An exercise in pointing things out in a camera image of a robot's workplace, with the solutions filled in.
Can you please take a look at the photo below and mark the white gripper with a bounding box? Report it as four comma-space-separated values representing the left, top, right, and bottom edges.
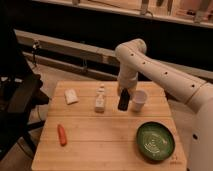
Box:
117, 77, 137, 95

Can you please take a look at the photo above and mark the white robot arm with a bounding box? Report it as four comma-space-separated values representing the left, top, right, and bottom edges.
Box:
115, 39, 213, 171

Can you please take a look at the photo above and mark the white sponge packet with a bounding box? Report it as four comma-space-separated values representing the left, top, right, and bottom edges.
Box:
65, 89, 78, 105

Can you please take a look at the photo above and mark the green plate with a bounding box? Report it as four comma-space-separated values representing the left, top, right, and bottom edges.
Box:
136, 121, 175, 162

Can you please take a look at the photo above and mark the orange carrot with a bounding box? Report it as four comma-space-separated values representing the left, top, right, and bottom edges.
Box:
57, 124, 67, 146

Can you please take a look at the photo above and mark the black chair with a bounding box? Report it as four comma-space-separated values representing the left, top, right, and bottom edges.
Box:
0, 26, 49, 161

